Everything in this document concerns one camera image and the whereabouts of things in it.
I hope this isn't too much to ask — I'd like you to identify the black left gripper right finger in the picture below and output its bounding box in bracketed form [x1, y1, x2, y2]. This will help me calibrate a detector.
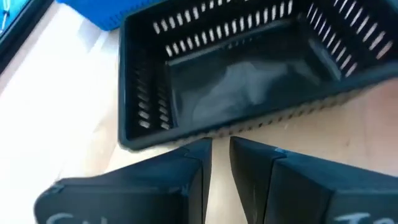
[229, 136, 398, 224]

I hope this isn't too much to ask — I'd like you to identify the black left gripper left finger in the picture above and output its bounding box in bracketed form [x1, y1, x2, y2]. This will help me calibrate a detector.
[33, 136, 213, 224]

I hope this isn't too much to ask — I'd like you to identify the black plastic slotted basket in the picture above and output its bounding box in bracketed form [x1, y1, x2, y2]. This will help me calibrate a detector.
[117, 0, 398, 151]

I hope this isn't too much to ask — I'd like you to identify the blue plastic basket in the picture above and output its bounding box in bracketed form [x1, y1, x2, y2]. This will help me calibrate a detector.
[55, 0, 164, 32]

